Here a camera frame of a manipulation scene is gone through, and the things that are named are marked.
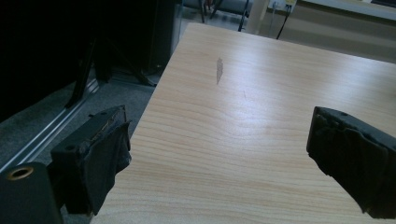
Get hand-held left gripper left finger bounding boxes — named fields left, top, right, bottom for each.
left=48, top=105, right=133, bottom=217

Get white wall socket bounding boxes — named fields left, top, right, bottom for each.
left=268, top=0, right=297, bottom=10

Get silver floor rail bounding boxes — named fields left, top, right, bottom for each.
left=0, top=78, right=100, bottom=174

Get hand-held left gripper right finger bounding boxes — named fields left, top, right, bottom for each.
left=305, top=105, right=396, bottom=219

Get dark cabinet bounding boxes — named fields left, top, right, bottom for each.
left=136, top=0, right=183, bottom=74

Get black cable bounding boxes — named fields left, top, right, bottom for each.
left=276, top=5, right=293, bottom=41

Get black metal stand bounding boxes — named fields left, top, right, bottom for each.
left=64, top=36, right=157, bottom=109

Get black chair legs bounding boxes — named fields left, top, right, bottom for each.
left=183, top=0, right=254, bottom=33

